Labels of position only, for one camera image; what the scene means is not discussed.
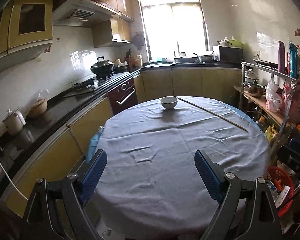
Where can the purple thermos bottle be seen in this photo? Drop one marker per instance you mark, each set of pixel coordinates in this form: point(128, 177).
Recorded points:
point(281, 56)

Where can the blue under-tablecloth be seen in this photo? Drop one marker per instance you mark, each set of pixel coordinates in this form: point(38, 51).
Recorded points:
point(93, 144)

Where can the steel pot on rack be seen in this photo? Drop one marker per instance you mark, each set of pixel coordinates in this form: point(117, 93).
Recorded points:
point(254, 89)

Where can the long thin wooden stick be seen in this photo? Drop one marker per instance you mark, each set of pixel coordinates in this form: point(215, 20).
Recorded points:
point(215, 114)

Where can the metal storage rack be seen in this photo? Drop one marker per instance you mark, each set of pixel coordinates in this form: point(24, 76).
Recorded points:
point(288, 115)

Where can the grey tablecloth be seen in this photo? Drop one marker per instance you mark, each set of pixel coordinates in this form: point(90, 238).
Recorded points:
point(150, 188)

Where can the white medicine box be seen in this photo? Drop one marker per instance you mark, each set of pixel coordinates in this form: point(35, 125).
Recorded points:
point(282, 196)

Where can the yellow upper cabinet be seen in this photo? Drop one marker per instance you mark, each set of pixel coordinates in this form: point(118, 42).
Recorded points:
point(25, 24)

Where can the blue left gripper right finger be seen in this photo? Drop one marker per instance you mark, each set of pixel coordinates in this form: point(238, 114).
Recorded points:
point(212, 175)

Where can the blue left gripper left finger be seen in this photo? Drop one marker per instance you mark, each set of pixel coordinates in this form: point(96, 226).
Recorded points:
point(89, 175)

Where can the black microwave oven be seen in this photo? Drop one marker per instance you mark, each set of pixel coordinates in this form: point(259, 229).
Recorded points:
point(227, 54)

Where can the white ceramic bowl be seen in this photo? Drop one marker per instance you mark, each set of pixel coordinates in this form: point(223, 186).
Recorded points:
point(169, 102)

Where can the pink white plastic bag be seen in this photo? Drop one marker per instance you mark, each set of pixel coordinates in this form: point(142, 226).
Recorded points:
point(273, 100)

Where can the brown clay pot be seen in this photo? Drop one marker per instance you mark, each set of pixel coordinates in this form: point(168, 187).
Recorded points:
point(38, 109)

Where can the black wok with lid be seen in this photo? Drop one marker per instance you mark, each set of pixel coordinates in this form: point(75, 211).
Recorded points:
point(102, 67)

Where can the blue thermos bottle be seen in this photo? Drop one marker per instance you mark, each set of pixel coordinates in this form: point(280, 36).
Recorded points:
point(293, 60)

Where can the dark red built-in oven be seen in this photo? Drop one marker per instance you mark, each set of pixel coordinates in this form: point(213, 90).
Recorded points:
point(123, 96)

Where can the red plastic mesh basket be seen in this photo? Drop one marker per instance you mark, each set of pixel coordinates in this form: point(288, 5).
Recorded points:
point(281, 188)

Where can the cooking oil bottle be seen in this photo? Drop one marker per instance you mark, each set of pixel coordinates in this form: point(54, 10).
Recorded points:
point(262, 123)

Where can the range hood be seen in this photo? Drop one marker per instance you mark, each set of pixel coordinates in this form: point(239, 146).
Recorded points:
point(82, 13)

